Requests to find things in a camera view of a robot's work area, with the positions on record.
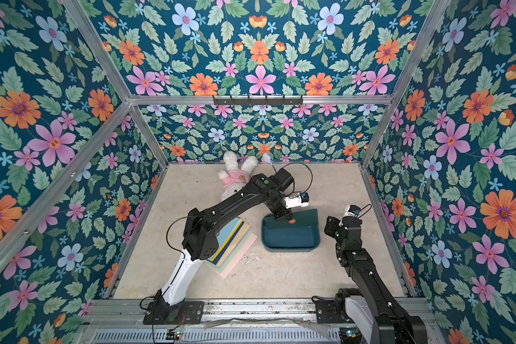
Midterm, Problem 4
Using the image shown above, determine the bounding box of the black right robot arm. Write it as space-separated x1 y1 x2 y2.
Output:
324 216 428 343

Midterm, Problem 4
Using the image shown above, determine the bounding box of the dark green envelope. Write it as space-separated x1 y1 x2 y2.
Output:
287 209 319 226

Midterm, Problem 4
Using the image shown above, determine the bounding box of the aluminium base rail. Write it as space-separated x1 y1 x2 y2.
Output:
77 298 444 344

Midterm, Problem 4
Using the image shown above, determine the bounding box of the white plush bunny toy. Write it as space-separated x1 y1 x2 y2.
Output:
218 151 259 201

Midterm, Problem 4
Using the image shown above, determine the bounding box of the light blue envelope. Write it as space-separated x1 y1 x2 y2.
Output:
215 218 244 256

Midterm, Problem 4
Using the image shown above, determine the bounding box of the navy blue envelope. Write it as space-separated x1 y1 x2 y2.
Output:
209 223 247 264

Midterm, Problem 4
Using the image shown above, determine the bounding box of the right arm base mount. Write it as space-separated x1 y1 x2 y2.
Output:
311 288 373 326

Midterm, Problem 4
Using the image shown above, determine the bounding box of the blue cat desk lamp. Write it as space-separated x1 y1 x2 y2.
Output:
261 153 277 173

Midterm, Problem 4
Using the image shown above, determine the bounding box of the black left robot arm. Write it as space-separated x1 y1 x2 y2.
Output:
143 168 294 325

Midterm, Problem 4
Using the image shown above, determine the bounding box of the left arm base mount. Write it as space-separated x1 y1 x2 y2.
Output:
143 290 204 325

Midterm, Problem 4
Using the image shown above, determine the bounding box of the dark teal storage box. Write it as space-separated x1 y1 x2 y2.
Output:
261 215 320 252

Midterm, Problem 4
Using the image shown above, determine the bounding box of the light green envelope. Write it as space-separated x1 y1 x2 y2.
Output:
207 229 257 279

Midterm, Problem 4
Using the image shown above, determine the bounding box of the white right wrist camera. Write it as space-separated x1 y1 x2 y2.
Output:
344 204 361 218

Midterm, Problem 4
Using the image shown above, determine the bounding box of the black wall hook rail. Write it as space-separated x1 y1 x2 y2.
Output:
212 95 304 107

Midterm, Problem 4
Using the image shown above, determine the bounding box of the pink envelope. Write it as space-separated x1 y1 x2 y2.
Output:
219 232 258 279

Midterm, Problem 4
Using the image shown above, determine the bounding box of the yellow envelope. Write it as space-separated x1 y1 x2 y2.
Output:
212 221 252 267

